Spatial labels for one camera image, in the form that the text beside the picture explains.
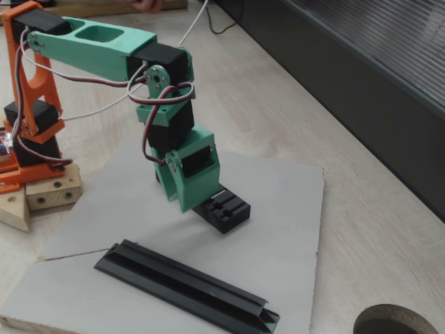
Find black slotted block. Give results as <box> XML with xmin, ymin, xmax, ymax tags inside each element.
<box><xmin>155</xmin><ymin>169</ymin><xmax>252</xmax><ymax>235</ymax></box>

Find person's hand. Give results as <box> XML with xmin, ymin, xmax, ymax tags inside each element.
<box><xmin>131</xmin><ymin>0</ymin><xmax>164</xmax><ymax>15</ymax></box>

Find grey board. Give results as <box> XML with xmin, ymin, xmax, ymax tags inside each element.
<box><xmin>0</xmin><ymin>135</ymin><xmax>325</xmax><ymax>334</ymax></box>

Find wooden block with holes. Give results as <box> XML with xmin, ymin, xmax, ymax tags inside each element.
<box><xmin>25</xmin><ymin>160</ymin><xmax>83</xmax><ymax>212</ymax></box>

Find dark cabinet front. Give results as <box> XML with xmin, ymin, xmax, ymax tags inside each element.
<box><xmin>211</xmin><ymin>0</ymin><xmax>445</xmax><ymax>224</ymax></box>

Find wooden wedge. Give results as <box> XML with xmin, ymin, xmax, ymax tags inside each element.
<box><xmin>0</xmin><ymin>186</ymin><xmax>31</xmax><ymax>233</ymax></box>

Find wooden plank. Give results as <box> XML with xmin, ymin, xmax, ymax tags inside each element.
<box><xmin>44</xmin><ymin>0</ymin><xmax>188</xmax><ymax>19</ymax></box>

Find red controller circuit board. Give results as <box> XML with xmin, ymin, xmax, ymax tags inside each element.
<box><xmin>0</xmin><ymin>127</ymin><xmax>15</xmax><ymax>163</ymax></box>

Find ribbed grey panel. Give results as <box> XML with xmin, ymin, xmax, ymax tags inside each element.
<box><xmin>284</xmin><ymin>0</ymin><xmax>445</xmax><ymax>113</ymax></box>

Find wrist servo wire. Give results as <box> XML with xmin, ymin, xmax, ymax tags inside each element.
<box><xmin>127</xmin><ymin>61</ymin><xmax>196</xmax><ymax>166</ymax></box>

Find black plastic rail profile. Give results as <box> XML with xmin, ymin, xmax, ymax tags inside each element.
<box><xmin>93</xmin><ymin>239</ymin><xmax>281</xmax><ymax>334</ymax></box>

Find white cable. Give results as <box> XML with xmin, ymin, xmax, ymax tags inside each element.
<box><xmin>61</xmin><ymin>0</ymin><xmax>210</xmax><ymax>122</ymax></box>

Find black cable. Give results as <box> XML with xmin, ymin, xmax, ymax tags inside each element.
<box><xmin>198</xmin><ymin>0</ymin><xmax>245</xmax><ymax>35</ymax></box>

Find base servo wire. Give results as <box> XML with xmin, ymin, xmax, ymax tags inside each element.
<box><xmin>12</xmin><ymin>134</ymin><xmax>74</xmax><ymax>170</ymax></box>

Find forearm servo wire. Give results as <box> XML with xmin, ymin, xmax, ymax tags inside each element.
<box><xmin>19</xmin><ymin>29</ymin><xmax>156</xmax><ymax>92</ymax></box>

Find round table cable hole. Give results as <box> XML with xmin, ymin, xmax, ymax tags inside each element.
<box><xmin>353</xmin><ymin>303</ymin><xmax>441</xmax><ymax>334</ymax></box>

